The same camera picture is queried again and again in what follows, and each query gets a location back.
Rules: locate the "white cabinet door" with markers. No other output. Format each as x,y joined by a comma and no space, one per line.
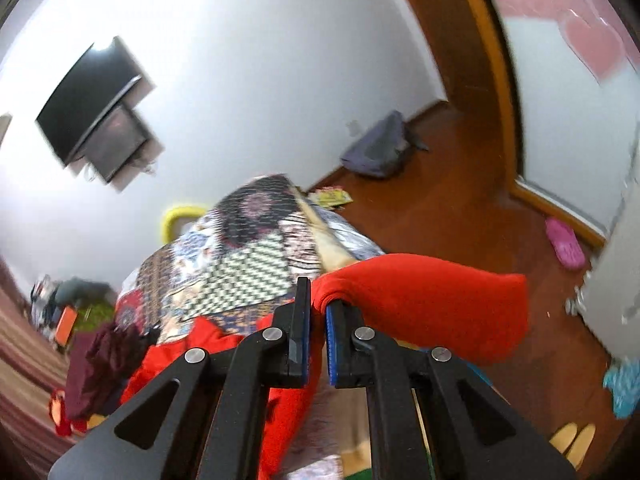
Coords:
615,280

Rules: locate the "maroon garment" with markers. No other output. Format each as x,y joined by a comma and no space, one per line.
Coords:
100,365

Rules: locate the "striped curtain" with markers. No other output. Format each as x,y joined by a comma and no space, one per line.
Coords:
25,360

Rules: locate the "red plush toy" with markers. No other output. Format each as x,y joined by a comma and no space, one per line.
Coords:
60,410

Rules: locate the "grey bag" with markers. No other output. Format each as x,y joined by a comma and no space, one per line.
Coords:
380,147

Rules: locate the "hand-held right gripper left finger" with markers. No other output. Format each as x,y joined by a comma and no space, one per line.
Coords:
300,320

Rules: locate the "yellow slipper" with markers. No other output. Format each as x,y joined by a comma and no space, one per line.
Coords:
582,447
562,440

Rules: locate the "teal cloth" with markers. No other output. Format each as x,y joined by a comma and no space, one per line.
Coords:
625,385

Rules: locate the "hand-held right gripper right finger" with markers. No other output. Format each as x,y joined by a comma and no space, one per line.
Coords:
331,345

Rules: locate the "wooden door frame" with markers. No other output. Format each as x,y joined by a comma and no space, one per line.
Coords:
480,60

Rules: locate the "colourful packet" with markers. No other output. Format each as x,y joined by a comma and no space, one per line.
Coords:
332,196

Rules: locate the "orange box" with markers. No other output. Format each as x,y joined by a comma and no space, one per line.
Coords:
65,327

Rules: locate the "beige blanket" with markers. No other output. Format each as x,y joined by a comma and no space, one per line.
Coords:
330,250

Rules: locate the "dark green cloth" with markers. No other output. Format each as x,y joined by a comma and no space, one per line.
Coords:
82,290

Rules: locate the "patchwork patterned bedspread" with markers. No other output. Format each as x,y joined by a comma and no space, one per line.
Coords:
240,270

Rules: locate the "pink heart wall decal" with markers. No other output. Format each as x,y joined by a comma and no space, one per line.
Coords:
595,40

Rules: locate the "red garment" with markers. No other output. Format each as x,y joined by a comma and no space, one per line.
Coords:
425,300

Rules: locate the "pink slipper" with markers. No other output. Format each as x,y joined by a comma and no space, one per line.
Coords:
565,245

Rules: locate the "black wall television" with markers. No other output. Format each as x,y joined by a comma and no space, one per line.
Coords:
85,100

